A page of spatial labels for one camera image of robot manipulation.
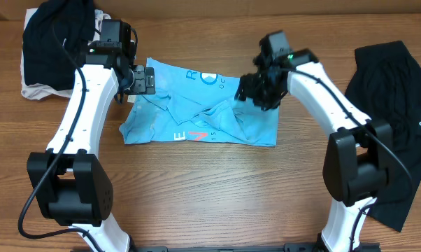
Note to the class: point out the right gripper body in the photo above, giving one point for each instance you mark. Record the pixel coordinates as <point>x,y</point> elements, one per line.
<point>250,88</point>

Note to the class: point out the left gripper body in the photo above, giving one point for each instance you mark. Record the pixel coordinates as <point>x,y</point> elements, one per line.
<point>144,80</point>

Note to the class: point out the light blue printed t-shirt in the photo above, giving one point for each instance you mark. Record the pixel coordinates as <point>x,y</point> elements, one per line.
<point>190,105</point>

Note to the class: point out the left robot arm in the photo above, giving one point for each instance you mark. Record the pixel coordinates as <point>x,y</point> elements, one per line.
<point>69,183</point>

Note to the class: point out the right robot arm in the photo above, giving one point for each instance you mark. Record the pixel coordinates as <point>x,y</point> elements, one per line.
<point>357,163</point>

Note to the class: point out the dark navy folded garment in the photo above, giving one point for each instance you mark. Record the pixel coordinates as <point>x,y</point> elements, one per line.
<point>53,37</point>

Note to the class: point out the black shirt on right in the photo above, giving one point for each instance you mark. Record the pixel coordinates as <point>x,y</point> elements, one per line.
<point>387,85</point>

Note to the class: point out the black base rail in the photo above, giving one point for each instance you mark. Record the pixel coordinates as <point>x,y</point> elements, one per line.
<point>228,249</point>

